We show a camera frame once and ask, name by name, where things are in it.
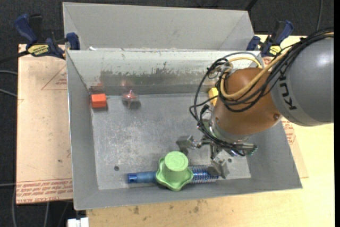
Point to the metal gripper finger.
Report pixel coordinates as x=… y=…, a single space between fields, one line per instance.
x=186 y=142
x=221 y=167

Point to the green plastic cup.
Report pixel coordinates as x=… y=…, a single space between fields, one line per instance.
x=174 y=170

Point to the grey metal bin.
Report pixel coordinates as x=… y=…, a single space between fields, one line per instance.
x=148 y=135

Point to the yellow block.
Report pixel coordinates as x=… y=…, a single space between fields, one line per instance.
x=213 y=95

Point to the blue ribbed tool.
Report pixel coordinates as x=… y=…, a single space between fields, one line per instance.
x=140 y=177

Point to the clear pink glass thing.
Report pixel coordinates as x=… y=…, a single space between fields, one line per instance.
x=130 y=97

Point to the orange block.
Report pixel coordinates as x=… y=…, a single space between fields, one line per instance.
x=98 y=100

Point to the brown cardboard board, red print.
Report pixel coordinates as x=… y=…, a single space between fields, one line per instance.
x=42 y=127

